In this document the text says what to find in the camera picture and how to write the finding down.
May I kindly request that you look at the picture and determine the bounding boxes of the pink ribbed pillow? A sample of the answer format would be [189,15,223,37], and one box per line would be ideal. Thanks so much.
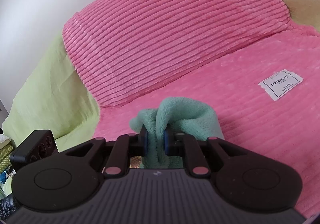
[62,0,293,108]

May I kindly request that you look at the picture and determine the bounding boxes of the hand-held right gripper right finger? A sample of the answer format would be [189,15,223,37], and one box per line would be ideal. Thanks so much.
[164,128,248,179]

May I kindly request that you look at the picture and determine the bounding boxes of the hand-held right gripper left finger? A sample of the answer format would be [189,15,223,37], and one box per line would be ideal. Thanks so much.
[64,126,150,179]

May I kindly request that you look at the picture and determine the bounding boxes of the clear jar with orange label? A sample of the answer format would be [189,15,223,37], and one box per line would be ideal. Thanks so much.
[129,156,143,169]

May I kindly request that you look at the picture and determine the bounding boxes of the dark quilted bag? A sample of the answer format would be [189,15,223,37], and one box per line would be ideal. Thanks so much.
[0,194,19,216]

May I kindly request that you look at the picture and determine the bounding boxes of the pink ribbed blanket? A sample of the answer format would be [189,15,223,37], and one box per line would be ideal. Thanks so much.
[92,24,320,219]

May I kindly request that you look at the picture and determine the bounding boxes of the green patterned fabric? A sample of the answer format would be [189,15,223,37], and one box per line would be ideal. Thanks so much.
[0,134,14,197]

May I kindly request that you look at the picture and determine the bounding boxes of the white blanket label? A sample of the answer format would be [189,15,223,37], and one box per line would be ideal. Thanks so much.
[258,71,304,101]

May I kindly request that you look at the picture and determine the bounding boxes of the green fleece cloth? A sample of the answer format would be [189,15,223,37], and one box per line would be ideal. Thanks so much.
[129,97,225,170]

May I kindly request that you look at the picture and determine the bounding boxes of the yellow-green covered sofa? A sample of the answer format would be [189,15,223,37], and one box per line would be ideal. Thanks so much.
[2,0,320,148]

